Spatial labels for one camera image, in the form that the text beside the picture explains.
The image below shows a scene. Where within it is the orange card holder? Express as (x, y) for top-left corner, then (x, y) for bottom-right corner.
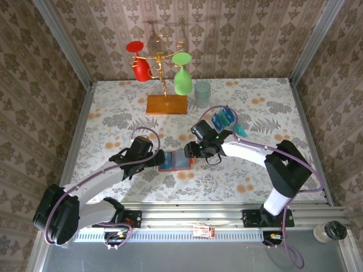
(158, 150), (196, 173)

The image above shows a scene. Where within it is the teal credit card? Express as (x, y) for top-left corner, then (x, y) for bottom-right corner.
(218, 109), (232, 128)
(236, 124), (250, 139)

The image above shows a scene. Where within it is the floral patterned tablecloth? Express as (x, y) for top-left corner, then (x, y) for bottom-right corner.
(67, 78), (327, 203)

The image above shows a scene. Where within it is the clear bluish tumbler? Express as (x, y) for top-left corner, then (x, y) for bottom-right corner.
(193, 80), (212, 108)

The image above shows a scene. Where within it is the green plastic wine glass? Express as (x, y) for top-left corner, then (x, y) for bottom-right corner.
(172, 52), (192, 96)

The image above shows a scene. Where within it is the red and white sticker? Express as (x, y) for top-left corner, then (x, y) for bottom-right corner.
(192, 225), (215, 237)

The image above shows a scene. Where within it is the red plastic wine glass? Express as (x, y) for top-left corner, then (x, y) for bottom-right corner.
(126, 41), (150, 82)

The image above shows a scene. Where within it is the grey metal shelf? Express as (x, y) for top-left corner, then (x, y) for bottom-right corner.
(27, 229), (352, 272)

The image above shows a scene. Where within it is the jar with black lid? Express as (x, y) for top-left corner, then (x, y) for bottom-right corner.
(313, 220), (349, 244)

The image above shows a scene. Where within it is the thin black wire loop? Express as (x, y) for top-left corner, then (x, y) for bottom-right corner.
(205, 154), (224, 167)

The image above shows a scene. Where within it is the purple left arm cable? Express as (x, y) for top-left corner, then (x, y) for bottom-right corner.
(44, 127), (162, 252)

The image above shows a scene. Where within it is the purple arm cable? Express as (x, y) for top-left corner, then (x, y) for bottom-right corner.
(44, 127), (162, 252)
(198, 105), (326, 269)

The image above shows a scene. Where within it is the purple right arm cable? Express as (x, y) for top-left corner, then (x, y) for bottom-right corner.
(198, 105), (326, 269)

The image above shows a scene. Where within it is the gold wire rack wooden base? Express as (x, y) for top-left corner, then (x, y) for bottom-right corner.
(130, 34), (189, 116)

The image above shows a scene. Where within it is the aluminium table side rail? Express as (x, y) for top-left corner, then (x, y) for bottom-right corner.
(58, 82), (96, 190)
(288, 79), (335, 206)

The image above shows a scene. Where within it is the aluminium mounting rail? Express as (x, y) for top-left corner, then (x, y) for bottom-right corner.
(79, 201), (349, 231)

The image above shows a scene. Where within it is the red black connector wire bundle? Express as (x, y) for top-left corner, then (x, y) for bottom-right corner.
(262, 231), (285, 250)
(103, 219), (134, 252)

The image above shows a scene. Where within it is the slotted grey cable duct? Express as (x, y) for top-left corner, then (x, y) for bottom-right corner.
(72, 228), (266, 243)

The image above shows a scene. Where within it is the aluminium frame post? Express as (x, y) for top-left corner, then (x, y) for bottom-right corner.
(31, 0), (94, 87)
(289, 0), (346, 84)

